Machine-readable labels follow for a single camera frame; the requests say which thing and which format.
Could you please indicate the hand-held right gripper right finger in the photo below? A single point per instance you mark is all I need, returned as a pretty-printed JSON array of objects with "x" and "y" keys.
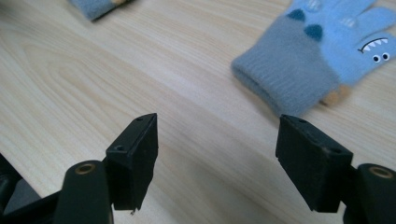
[{"x": 311, "y": 165}]

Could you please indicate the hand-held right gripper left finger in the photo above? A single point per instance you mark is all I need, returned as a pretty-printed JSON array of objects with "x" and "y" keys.
[{"x": 134, "y": 161}]

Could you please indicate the blue knitted monster glove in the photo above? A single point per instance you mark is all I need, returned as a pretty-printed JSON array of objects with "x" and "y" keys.
[
  {"x": 280, "y": 68},
  {"x": 93, "y": 7}
]

